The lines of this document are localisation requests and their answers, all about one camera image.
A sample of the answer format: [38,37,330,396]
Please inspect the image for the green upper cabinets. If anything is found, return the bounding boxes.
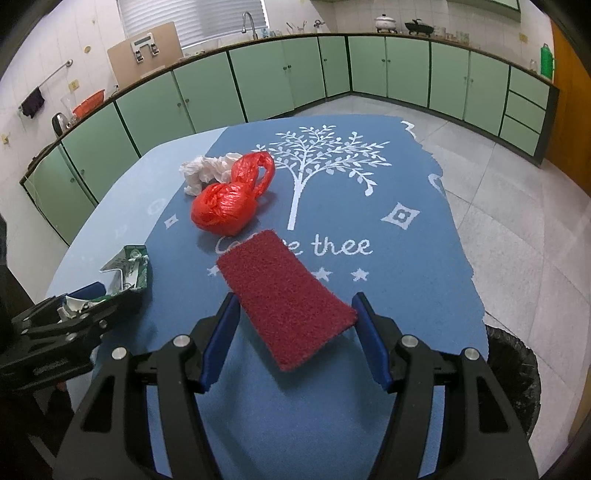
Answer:
[314,0,522,12]

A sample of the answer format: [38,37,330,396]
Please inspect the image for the brown cardboard box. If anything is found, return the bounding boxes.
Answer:
[107,21,182,88]

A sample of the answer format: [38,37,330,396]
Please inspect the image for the wooden door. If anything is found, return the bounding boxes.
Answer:
[547,21,591,199]

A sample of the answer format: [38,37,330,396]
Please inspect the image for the trash bin with black bag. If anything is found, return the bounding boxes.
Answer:
[485,325,542,439]

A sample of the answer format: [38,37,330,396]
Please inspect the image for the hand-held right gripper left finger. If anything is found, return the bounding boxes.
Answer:
[54,292,242,480]

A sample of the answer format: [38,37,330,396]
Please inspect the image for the dark red scouring pad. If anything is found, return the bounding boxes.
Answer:
[216,230,358,374]

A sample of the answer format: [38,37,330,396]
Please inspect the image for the metal towel rail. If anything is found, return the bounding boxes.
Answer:
[18,59,75,109]

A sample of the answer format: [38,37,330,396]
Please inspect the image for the green cabinets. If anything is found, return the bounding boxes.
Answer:
[19,33,559,245]
[314,0,522,12]

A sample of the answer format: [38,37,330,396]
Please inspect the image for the white window blinds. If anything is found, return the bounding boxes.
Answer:
[116,0,269,35]

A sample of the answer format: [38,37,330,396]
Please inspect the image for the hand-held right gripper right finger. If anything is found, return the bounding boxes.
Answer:
[352,292,540,480]

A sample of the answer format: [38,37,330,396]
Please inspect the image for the crushed green carton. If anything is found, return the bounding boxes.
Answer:
[58,246,154,320]

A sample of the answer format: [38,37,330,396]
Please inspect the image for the crumpled white tissue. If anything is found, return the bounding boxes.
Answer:
[178,152,243,195]

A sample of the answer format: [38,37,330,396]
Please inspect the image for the blue mat with white print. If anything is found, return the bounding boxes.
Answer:
[139,115,485,480]

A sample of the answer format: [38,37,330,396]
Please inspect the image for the red plastic bag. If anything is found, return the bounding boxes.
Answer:
[191,152,276,236]

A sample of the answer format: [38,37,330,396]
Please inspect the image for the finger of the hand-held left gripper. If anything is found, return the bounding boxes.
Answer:
[11,282,108,326]
[23,292,141,349]

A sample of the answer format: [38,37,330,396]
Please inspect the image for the green lower cabinets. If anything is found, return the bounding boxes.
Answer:
[19,33,559,245]

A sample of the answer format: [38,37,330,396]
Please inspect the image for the dark cloth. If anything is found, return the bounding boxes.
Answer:
[21,89,46,118]

